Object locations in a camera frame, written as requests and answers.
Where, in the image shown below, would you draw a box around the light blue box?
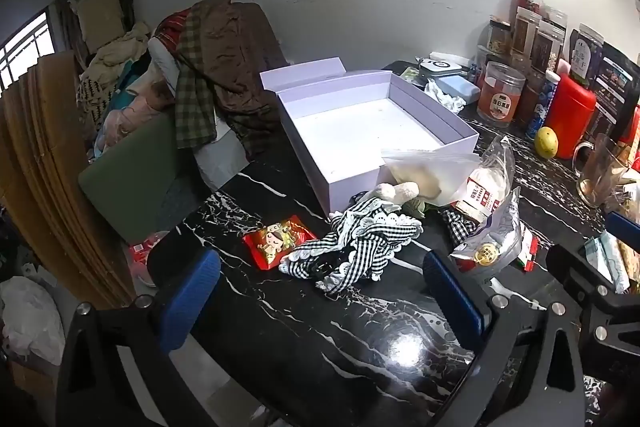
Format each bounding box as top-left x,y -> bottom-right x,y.
424,75 -> 477,106

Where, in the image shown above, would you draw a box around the white green packet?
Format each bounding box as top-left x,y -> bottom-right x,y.
582,229 -> 632,295

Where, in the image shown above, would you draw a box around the white plastic bag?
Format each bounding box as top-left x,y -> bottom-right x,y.
0,276 -> 67,365

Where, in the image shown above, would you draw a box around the green brown plaid cloth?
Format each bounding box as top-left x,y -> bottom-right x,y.
173,9 -> 220,151

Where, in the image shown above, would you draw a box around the silver foil packet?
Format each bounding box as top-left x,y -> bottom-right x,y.
449,188 -> 524,281

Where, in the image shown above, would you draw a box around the lavender cardboard box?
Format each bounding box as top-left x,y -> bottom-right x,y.
274,69 -> 480,219

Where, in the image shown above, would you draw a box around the red green packet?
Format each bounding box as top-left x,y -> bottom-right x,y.
516,227 -> 540,269

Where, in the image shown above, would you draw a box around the small checkered scrunchie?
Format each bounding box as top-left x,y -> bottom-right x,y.
440,208 -> 482,249

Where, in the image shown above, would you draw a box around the glass mug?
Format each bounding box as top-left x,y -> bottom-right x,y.
571,133 -> 632,208

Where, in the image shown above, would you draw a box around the clear jar with orange contents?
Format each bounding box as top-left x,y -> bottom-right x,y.
476,61 -> 527,128

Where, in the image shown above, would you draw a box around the green cushion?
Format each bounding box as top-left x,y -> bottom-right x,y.
78,111 -> 203,245

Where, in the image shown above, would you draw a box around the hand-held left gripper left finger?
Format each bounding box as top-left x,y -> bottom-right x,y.
55,249 -> 223,427

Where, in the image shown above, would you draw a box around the frosted clear snack bag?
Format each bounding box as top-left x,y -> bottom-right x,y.
381,148 -> 482,208

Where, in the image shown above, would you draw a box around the red plaid cloth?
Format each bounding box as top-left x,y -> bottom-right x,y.
154,9 -> 195,54

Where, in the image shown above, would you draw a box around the cream plush toy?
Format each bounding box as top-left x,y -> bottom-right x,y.
369,181 -> 422,208

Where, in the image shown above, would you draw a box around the yellow lemon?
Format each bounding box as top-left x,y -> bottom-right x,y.
534,126 -> 559,158

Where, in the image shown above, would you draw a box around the red cartoon snack packet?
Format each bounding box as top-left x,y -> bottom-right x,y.
243,215 -> 319,271

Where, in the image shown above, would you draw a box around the crumpled white tissue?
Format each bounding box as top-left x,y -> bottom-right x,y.
431,81 -> 467,114

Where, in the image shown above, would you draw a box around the white round-dial device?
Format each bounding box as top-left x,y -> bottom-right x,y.
416,58 -> 465,80

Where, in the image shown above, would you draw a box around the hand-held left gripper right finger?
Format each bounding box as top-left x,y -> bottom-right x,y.
422,251 -> 587,427

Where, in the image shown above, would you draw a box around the red canister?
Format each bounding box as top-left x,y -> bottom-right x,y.
546,73 -> 599,160

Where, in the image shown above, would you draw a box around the brown contents jar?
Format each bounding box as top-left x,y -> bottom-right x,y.
516,73 -> 549,128

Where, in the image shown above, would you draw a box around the black white checkered lace cloth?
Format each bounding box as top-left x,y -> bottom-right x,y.
279,197 -> 427,296

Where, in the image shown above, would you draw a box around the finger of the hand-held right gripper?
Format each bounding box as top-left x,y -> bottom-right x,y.
606,211 -> 640,253
545,244 -> 640,379

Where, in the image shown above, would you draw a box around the red pouch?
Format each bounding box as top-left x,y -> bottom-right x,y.
619,106 -> 640,160

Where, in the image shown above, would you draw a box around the brown blanket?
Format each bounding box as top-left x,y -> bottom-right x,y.
189,0 -> 287,160

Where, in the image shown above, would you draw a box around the blue tube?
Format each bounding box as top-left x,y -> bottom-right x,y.
525,69 -> 562,140

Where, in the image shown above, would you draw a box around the black printed pouch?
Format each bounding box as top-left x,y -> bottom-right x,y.
591,41 -> 640,144

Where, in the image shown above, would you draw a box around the clear bag of white rounds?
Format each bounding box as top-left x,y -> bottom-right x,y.
467,135 -> 517,208

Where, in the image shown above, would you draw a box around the window with bars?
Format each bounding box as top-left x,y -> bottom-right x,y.
0,9 -> 53,94

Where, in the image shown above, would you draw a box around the pile of clothes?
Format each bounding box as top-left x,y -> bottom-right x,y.
75,21 -> 173,162

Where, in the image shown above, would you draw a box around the wooden boards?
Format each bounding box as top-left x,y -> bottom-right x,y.
0,51 -> 138,310

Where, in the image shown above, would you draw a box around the red white snack packet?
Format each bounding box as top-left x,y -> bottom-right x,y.
451,177 -> 506,224

